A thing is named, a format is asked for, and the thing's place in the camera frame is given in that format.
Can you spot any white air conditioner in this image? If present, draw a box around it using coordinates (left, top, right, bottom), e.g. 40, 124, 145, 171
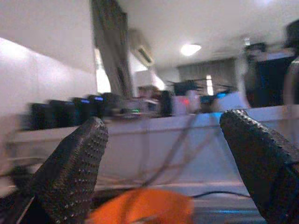
129, 29, 155, 68

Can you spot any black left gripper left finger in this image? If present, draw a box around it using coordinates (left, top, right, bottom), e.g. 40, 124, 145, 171
30, 116, 109, 224

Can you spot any orange bowl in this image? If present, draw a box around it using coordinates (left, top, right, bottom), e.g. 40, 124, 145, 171
87, 188, 195, 224

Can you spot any grey curtain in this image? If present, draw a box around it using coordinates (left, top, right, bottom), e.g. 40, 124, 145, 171
91, 0, 134, 98

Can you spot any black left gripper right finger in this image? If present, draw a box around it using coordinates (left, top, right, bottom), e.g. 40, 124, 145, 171
219, 108, 299, 224

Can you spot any white ceiling light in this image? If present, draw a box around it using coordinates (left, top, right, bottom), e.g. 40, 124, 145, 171
180, 43, 202, 56

